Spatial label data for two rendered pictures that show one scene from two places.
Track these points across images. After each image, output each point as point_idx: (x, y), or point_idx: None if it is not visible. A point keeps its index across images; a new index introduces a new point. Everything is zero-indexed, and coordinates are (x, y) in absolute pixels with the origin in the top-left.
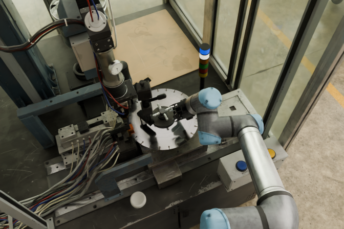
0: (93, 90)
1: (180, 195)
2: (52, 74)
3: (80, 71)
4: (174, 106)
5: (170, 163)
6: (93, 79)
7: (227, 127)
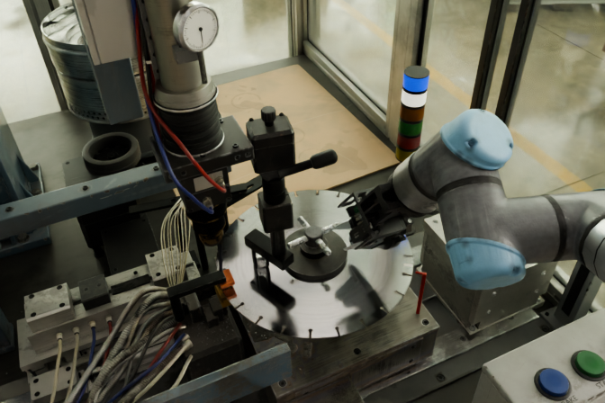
0: (130, 183)
1: None
2: (34, 183)
3: (101, 158)
4: (355, 198)
5: (337, 387)
6: None
7: (544, 222)
